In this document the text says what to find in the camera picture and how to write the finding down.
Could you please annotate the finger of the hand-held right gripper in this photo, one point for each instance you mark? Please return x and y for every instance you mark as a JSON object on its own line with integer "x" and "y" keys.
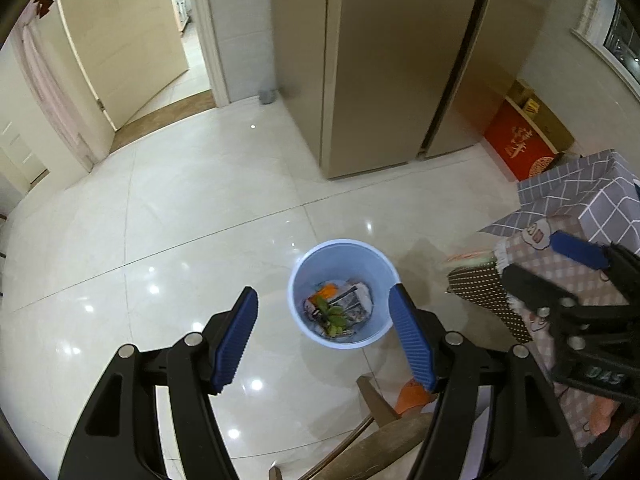
{"x": 575, "y": 249}
{"x": 532, "y": 287}

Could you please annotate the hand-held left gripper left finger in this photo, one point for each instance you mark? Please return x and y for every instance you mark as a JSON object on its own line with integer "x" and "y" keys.
{"x": 235, "y": 345}

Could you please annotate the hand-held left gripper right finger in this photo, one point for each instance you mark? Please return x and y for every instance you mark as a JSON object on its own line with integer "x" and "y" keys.
{"x": 412, "y": 345}

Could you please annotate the printed newspaper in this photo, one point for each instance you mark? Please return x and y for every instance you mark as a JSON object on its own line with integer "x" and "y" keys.
{"x": 357, "y": 302}

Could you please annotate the green vegetable leaves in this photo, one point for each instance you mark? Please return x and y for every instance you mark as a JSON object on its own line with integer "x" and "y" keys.
{"x": 332, "y": 316}

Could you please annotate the orange snack packet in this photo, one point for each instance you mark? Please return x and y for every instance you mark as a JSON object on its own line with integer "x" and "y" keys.
{"x": 327, "y": 290}

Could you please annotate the light blue waste bin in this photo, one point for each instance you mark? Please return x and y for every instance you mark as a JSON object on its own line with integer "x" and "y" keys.
{"x": 320, "y": 265}

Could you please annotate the pink checked printed cloth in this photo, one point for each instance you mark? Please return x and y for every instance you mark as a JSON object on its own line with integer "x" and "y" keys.
{"x": 545, "y": 260}

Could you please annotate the dark polka dot cushion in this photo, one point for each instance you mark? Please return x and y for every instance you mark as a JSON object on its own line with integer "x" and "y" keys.
{"x": 482, "y": 290}

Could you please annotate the orange slipper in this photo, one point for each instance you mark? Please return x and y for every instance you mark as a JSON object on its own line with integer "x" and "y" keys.
{"x": 412, "y": 396}

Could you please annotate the grey checked tablecloth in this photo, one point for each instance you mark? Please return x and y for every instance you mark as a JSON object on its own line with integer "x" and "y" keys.
{"x": 590, "y": 185}

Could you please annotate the wooden chair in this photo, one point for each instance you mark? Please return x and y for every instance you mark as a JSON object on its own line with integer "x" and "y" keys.
{"x": 390, "y": 435}

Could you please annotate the red gift box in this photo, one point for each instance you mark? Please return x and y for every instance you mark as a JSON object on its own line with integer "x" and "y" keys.
{"x": 520, "y": 147}

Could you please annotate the brown cardboard box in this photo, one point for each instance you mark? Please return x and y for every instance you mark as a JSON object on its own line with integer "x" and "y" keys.
{"x": 542, "y": 112}

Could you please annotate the window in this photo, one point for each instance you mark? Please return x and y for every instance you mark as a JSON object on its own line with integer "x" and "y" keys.
{"x": 617, "y": 30}

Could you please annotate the small grey floor object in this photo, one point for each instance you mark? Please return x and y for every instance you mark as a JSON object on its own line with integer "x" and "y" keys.
{"x": 266, "y": 96}

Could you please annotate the beige refrigerator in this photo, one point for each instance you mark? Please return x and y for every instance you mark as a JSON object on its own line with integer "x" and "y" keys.
{"x": 390, "y": 60}

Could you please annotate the pink hanging cloth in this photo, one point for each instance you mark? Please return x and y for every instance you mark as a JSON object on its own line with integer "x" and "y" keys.
{"x": 47, "y": 90}

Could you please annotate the cream door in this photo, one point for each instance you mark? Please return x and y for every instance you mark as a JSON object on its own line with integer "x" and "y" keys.
{"x": 125, "y": 35}

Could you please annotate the red bow decoration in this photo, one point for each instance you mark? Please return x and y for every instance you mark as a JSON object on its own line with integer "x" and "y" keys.
{"x": 42, "y": 4}

